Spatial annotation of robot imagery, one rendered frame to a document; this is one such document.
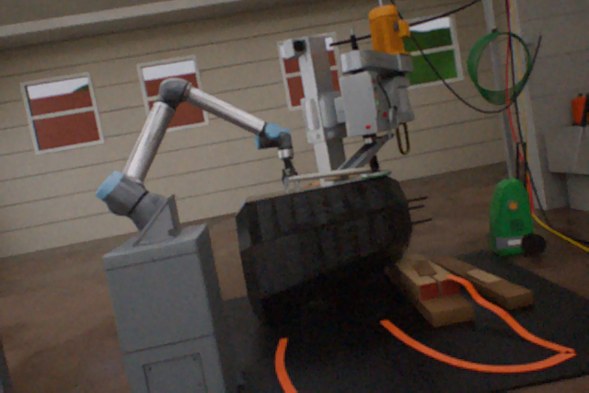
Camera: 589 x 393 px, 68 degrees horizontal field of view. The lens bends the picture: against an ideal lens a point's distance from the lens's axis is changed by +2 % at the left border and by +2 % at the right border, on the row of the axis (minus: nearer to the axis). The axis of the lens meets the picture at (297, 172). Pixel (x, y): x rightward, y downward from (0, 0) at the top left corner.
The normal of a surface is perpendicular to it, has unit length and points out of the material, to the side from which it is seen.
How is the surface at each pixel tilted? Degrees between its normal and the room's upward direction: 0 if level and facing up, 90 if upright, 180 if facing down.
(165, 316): 90
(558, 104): 90
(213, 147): 90
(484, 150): 90
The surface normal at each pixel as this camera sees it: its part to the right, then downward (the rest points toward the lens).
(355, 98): -0.54, 0.15
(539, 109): 0.08, 0.05
